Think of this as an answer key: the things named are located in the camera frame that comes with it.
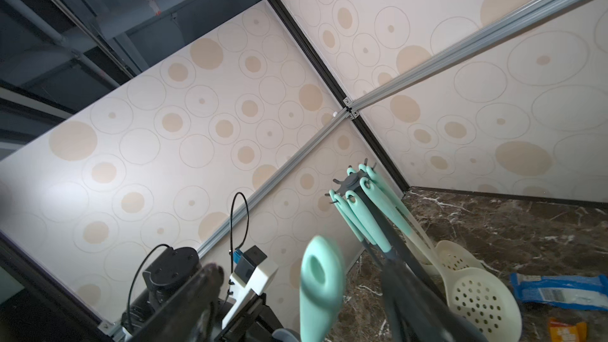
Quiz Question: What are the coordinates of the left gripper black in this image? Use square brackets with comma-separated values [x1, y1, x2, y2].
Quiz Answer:
[213, 294, 283, 342]

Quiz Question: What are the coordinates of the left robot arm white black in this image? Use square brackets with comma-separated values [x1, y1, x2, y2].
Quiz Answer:
[121, 246, 300, 341]

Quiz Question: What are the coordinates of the cream skimmer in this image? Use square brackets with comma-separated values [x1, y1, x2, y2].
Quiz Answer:
[348, 164, 434, 254]

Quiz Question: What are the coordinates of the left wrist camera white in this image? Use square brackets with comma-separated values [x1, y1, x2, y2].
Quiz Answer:
[222, 245, 278, 329]

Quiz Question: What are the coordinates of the grey skimmer mint handle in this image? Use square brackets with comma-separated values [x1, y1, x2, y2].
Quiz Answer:
[328, 189, 377, 246]

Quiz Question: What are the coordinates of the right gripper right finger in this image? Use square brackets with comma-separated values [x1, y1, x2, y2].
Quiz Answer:
[381, 261, 486, 341]

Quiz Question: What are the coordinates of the grey skimmer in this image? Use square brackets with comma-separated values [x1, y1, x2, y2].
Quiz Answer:
[272, 235, 345, 342]
[345, 190, 393, 254]

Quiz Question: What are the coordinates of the grey utensil rack stand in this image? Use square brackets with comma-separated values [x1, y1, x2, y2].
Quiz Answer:
[326, 166, 446, 302]

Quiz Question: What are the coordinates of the blue snack packet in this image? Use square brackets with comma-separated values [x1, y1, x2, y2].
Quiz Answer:
[510, 273, 607, 311]

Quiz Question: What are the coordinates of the orange snack packet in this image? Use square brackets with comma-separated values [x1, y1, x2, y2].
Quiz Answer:
[549, 318, 587, 342]

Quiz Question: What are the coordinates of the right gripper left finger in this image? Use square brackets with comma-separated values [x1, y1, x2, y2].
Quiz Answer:
[131, 263, 225, 341]

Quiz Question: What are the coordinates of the aluminium frame bar horizontal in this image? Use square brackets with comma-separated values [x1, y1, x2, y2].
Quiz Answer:
[350, 0, 587, 112]

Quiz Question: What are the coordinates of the cream skimmer mint handle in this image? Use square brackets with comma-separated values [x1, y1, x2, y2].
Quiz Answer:
[406, 216, 485, 276]
[358, 163, 523, 342]

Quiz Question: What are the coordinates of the aluminium frame bar left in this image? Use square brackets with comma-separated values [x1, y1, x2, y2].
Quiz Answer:
[197, 108, 350, 259]

